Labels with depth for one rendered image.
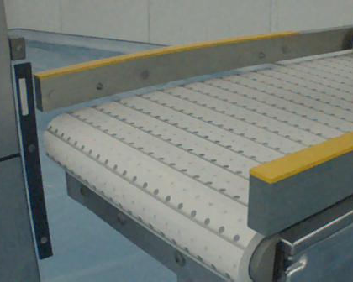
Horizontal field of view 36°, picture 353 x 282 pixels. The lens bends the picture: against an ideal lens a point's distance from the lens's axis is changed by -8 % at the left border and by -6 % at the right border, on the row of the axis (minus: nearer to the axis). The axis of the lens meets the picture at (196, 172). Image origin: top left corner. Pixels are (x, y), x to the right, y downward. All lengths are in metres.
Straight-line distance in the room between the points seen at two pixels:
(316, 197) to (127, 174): 0.14
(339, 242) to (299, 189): 0.07
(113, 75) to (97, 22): 4.77
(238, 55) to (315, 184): 0.34
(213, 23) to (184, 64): 3.86
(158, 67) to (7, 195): 0.19
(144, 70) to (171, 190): 0.21
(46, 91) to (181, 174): 0.18
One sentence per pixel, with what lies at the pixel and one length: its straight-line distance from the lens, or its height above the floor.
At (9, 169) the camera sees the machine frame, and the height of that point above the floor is 0.84.
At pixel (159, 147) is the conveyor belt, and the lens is 0.42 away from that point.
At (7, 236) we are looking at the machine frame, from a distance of 0.55.
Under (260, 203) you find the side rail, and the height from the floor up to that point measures 0.91.
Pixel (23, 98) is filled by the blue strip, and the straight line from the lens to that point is 0.50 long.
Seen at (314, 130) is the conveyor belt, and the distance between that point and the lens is 0.46.
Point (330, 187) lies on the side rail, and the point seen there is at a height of 0.91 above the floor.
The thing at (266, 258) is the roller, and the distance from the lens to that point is 0.32.
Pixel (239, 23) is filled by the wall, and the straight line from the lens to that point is 4.30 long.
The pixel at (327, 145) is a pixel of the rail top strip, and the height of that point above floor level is 0.93.
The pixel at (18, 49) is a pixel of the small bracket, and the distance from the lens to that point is 0.50.
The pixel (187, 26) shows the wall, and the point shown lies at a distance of 4.59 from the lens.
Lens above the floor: 1.04
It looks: 24 degrees down
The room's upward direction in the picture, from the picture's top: straight up
